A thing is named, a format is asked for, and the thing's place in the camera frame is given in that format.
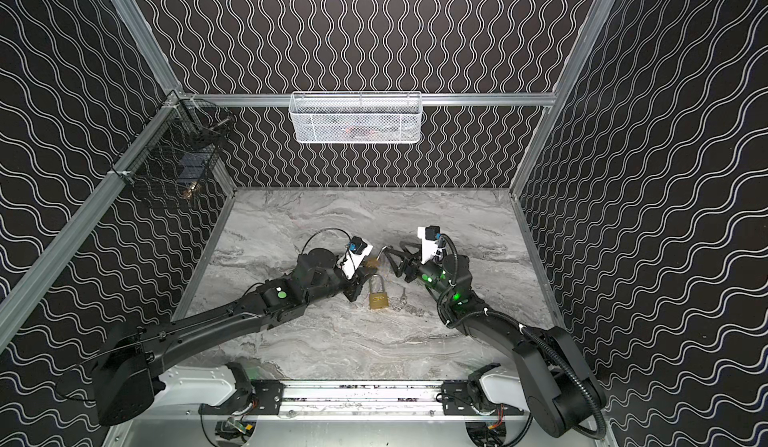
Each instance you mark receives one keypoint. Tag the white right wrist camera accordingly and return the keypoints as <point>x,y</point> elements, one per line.
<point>432,248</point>

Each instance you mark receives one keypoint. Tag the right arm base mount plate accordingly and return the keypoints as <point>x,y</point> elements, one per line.
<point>466,398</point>

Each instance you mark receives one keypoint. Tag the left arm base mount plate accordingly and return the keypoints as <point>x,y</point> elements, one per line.
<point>260,397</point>

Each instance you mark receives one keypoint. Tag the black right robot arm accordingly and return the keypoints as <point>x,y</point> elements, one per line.
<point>558,388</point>

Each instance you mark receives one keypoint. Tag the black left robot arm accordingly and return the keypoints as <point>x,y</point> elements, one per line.
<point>126,372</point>

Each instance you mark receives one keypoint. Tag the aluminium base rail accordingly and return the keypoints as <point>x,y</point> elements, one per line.
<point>310,400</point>

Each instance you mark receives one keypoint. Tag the white mesh wall basket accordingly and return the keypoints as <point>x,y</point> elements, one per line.
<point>356,117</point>

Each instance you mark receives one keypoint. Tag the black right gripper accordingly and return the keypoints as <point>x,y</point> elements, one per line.
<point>414,265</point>

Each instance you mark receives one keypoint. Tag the black wire wall basket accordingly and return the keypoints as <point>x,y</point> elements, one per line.
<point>174,171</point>

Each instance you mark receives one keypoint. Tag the long shackle brass padlock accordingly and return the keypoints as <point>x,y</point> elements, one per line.
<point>378,295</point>

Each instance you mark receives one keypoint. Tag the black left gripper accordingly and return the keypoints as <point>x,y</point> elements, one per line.
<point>353,287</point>

